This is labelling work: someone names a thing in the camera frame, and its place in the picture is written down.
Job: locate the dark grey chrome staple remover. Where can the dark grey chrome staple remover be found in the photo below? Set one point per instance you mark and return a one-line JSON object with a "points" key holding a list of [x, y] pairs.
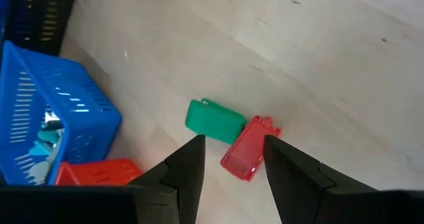
{"points": [[51, 117]]}

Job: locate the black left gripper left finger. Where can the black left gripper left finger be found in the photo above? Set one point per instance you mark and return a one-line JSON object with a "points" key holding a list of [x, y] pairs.
{"points": [[99, 205]]}

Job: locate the green mini stapler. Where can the green mini stapler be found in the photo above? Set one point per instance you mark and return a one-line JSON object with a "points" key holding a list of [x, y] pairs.
{"points": [[212, 121]]}

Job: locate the black plastic basket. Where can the black plastic basket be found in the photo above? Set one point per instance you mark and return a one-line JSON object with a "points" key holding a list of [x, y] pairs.
{"points": [[59, 18]]}

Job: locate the blue plastic basket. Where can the blue plastic basket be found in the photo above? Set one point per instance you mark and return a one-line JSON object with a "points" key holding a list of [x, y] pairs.
{"points": [[89, 128]]}

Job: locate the grey-green staple remover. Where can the grey-green staple remover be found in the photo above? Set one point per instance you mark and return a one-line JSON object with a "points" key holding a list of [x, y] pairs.
{"points": [[38, 171]]}

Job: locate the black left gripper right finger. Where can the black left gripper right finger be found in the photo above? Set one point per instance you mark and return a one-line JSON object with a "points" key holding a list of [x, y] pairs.
{"points": [[331, 204]]}

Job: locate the red plastic basket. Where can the red plastic basket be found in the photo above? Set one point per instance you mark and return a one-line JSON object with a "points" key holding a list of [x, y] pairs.
{"points": [[99, 172]]}

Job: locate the red mini stapler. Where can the red mini stapler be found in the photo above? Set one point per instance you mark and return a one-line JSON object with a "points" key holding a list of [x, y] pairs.
{"points": [[246, 147]]}

